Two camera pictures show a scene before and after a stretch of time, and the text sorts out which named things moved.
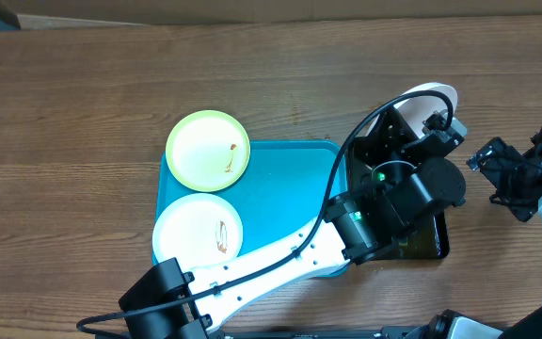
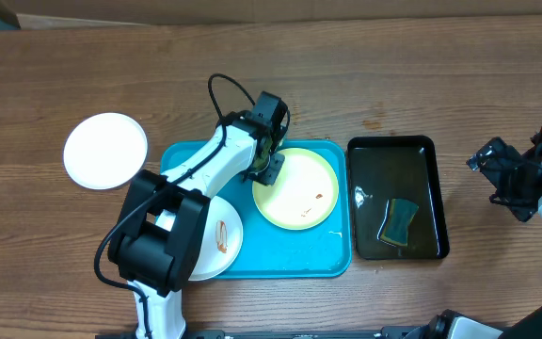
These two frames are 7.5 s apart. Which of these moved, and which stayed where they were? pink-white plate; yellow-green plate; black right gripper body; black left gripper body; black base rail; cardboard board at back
Moved: yellow-green plate; black left gripper body; pink-white plate
Stayed: black base rail; cardboard board at back; black right gripper body
